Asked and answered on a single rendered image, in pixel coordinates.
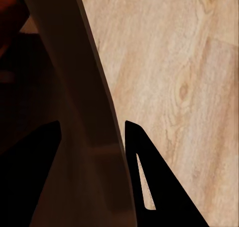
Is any can of soda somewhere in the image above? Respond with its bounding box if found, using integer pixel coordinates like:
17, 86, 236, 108
0, 0, 30, 58

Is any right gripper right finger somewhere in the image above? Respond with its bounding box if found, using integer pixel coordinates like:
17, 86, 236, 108
124, 120, 209, 227

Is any trash can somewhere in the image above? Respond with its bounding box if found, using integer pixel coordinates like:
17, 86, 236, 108
0, 0, 137, 227

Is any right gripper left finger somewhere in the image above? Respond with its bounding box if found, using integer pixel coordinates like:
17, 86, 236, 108
0, 120, 62, 227

